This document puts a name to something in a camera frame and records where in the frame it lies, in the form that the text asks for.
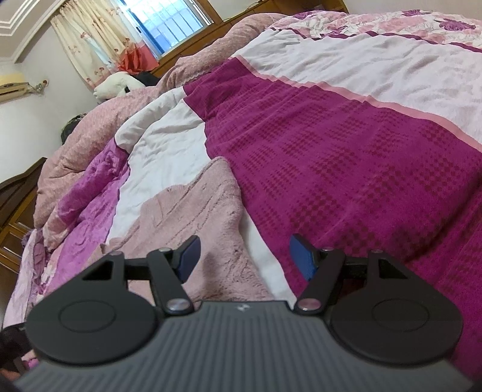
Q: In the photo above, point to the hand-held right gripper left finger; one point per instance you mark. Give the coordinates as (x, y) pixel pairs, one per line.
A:
(190, 260)

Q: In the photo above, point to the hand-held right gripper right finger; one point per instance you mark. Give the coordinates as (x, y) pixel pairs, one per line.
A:
(303, 258)

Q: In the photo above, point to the pink fluffy garment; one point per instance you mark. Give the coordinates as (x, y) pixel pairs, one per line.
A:
(195, 211)

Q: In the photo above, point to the magenta and white blanket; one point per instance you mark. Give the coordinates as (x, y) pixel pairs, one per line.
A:
(320, 158)

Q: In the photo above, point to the purple plush quilt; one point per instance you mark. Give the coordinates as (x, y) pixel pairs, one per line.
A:
(88, 196)

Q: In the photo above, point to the dusty pink quilt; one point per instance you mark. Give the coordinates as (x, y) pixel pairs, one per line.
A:
(94, 139)

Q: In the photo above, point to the dark bag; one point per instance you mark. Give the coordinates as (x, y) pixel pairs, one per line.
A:
(71, 130)

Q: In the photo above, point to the brown wooden cabinet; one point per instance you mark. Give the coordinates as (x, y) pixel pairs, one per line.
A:
(15, 211)

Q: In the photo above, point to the black cloth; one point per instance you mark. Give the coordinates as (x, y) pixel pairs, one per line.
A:
(148, 78)

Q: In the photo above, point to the white plush toy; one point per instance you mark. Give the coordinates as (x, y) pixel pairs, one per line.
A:
(116, 85)

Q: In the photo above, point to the red orange cloth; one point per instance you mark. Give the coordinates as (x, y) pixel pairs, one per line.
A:
(137, 60)

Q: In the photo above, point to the window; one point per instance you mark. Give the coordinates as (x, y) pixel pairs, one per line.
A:
(165, 22)

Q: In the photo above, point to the cream floral curtain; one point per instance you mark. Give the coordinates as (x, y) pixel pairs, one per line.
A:
(90, 41)

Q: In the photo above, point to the pink floral bedsheet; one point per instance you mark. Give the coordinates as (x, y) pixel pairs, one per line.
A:
(376, 24)

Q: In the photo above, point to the cream air conditioner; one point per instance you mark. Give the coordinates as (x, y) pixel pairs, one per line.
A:
(13, 86)

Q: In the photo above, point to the wooden headboard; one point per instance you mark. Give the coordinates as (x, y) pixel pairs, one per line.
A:
(233, 15)

